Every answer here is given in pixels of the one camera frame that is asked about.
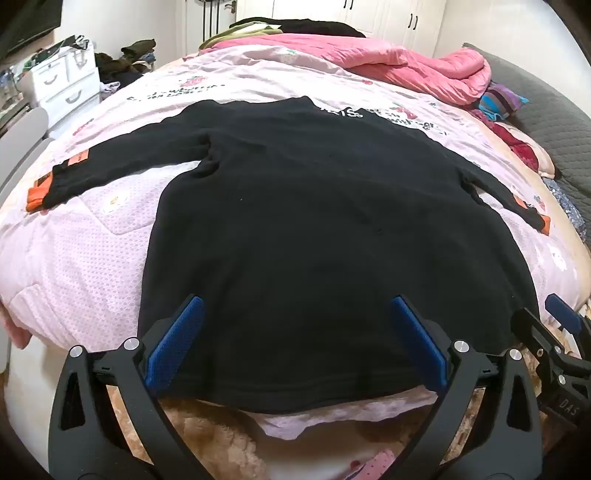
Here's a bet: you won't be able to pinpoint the dark bag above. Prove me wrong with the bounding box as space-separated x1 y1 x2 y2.
34 34 89 63

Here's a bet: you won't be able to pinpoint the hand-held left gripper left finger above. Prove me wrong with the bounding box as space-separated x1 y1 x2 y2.
48 294 218 480

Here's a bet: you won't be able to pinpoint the red cloth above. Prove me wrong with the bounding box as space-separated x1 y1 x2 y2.
489 121 541 171

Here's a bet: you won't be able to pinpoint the hanging bags with straps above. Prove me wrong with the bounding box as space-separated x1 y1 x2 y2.
196 0 222 40

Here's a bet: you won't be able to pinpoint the black cloth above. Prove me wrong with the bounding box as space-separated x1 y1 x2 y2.
229 17 365 40

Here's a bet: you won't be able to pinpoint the pink printed quilt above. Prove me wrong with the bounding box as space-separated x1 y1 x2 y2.
0 46 591 441

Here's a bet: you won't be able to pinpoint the black television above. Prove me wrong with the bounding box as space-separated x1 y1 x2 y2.
0 0 63 58

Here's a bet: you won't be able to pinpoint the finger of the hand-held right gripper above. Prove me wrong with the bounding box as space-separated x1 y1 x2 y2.
512 307 571 384
544 294 591 356

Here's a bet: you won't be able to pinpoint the peach bed sheet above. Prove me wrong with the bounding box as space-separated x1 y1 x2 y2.
505 138 591 315

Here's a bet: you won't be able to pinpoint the pile of dark clothes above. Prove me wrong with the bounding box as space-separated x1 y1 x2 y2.
95 39 158 86

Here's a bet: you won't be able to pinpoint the pink comforter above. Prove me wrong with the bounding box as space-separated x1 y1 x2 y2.
198 32 492 109

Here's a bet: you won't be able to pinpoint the white door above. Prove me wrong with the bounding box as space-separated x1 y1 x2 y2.
187 0 275 54

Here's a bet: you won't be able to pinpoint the pink dotted cloth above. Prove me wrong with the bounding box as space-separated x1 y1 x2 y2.
344 450 398 480

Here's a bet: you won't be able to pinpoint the grey quilted headboard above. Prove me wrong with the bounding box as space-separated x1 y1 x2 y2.
464 42 591 217

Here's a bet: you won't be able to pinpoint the blue floral cloth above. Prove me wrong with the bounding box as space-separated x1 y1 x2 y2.
542 178 589 241

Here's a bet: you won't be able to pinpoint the black sweater with orange cuffs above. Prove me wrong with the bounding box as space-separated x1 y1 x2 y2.
28 95 550 415

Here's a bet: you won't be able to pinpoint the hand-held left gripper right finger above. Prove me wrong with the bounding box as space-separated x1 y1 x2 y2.
390 294 543 480

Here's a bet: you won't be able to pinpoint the colourful striped cloth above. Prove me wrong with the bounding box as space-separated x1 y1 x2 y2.
478 82 529 123

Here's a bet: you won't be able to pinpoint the white drawer cabinet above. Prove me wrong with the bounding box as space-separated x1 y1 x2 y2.
21 39 102 127

